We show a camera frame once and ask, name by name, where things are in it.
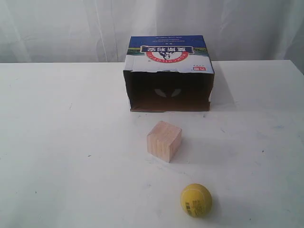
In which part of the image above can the yellow tennis ball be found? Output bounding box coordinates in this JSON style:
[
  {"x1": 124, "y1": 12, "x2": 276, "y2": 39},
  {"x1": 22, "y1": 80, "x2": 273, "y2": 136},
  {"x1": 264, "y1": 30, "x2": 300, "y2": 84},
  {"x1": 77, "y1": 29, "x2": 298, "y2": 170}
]
[{"x1": 180, "y1": 183, "x2": 213, "y2": 218}]

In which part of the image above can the light wooden cube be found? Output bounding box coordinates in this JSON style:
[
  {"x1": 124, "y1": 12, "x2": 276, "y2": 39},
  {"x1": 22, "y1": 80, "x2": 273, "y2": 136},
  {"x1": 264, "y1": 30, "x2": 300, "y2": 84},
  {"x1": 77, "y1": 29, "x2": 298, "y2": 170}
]
[{"x1": 147, "y1": 121, "x2": 182, "y2": 163}]

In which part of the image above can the blue white cardboard box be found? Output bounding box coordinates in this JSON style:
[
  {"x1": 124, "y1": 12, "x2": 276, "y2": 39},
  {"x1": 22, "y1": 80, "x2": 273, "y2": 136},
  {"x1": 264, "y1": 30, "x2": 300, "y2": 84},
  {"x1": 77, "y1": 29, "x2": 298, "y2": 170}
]
[{"x1": 123, "y1": 35, "x2": 215, "y2": 112}]

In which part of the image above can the white backdrop curtain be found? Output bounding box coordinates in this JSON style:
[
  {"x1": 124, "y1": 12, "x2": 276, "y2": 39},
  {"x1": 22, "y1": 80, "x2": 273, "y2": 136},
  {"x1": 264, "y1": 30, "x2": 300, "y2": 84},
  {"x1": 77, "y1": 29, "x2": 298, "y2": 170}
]
[{"x1": 0, "y1": 0, "x2": 304, "y2": 63}]

